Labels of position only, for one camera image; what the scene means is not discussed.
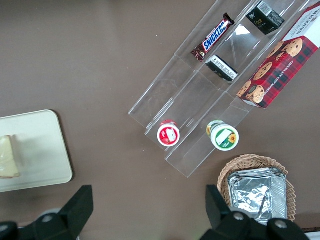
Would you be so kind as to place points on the Snickers chocolate bar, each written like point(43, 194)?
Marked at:
point(213, 37)

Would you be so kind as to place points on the pale cheese slice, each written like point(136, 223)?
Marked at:
point(7, 157)

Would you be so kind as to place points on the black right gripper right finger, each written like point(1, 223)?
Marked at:
point(225, 220)

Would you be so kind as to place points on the red tartan cookie box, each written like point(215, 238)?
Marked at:
point(280, 65)

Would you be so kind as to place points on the cream plastic tray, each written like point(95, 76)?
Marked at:
point(42, 150)

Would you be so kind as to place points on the woven wicker basket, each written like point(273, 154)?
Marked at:
point(252, 162)

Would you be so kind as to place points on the green lidded sunflower cup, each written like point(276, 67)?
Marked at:
point(223, 136)

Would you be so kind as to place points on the clear acrylic display shelf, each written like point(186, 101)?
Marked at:
point(200, 87)

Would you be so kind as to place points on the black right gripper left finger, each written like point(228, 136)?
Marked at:
point(75, 212)

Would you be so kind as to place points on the aluminium foil tray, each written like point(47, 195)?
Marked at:
point(257, 195)

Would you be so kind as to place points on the red lidded yogurt cup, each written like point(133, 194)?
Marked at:
point(168, 133)

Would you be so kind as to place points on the black box with barcode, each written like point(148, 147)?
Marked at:
point(265, 18)

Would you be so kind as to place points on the black box with white label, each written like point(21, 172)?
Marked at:
point(221, 68)

